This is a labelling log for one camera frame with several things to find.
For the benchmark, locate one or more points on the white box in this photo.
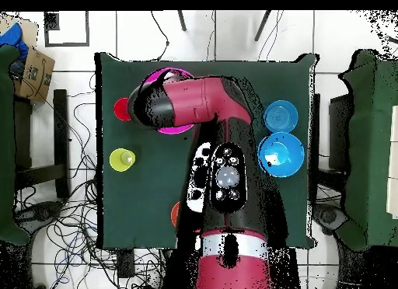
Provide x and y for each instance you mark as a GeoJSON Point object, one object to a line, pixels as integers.
{"type": "Point", "coordinates": [394, 161]}

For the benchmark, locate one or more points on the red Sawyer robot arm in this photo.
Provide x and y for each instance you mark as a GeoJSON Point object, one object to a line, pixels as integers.
{"type": "Point", "coordinates": [202, 99]}

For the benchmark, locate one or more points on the red cup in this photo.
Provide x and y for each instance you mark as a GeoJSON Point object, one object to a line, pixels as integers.
{"type": "Point", "coordinates": [121, 110]}

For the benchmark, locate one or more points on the yellow cup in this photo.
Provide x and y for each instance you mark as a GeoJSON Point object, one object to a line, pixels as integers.
{"type": "Point", "coordinates": [119, 161]}

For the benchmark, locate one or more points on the blue cloth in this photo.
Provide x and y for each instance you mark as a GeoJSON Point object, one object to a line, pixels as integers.
{"type": "Point", "coordinates": [14, 37]}

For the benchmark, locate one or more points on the black chair frame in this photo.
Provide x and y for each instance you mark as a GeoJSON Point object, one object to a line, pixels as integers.
{"type": "Point", "coordinates": [60, 130]}

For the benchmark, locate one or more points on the orange bowl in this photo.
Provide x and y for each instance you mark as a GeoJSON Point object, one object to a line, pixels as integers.
{"type": "Point", "coordinates": [175, 214]}

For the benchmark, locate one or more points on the black monitor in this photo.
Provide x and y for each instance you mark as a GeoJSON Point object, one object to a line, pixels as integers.
{"type": "Point", "coordinates": [339, 130]}

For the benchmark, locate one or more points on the dark tripod leg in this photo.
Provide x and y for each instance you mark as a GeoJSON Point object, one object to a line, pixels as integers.
{"type": "Point", "coordinates": [182, 21]}
{"type": "Point", "coordinates": [262, 26]}

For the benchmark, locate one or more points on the green cloth on side table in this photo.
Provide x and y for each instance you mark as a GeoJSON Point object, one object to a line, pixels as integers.
{"type": "Point", "coordinates": [6, 146]}
{"type": "Point", "coordinates": [370, 146]}

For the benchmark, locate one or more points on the large blue bowl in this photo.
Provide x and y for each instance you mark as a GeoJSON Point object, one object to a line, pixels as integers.
{"type": "Point", "coordinates": [289, 152]}

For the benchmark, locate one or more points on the dark grey stand base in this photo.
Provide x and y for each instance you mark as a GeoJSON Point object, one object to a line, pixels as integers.
{"type": "Point", "coordinates": [329, 216]}
{"type": "Point", "coordinates": [40, 213]}

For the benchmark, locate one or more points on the large pink bowl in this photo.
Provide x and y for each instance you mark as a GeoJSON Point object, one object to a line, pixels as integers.
{"type": "Point", "coordinates": [174, 130]}

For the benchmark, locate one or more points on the black power strip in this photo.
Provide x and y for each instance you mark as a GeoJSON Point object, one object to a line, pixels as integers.
{"type": "Point", "coordinates": [126, 267]}

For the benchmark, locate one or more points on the small blue bowl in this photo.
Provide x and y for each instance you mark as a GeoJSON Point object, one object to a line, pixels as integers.
{"type": "Point", "coordinates": [281, 116]}

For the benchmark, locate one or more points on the cardboard box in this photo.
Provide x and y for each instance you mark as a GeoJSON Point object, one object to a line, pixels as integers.
{"type": "Point", "coordinates": [35, 74]}

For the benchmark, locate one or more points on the dark green tablecloth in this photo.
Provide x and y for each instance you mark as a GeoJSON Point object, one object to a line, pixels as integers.
{"type": "Point", "coordinates": [140, 202]}

